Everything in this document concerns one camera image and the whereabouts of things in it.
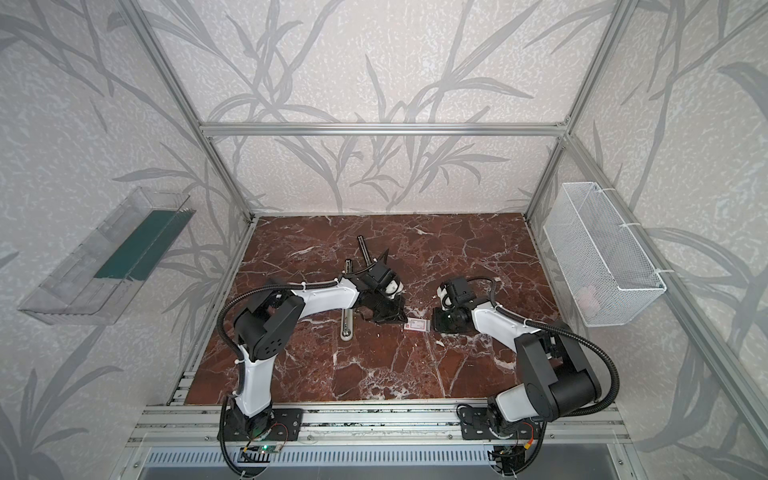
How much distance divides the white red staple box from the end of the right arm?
101 millimetres

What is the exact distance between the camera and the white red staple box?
91cm

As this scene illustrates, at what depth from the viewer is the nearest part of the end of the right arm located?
658 mm
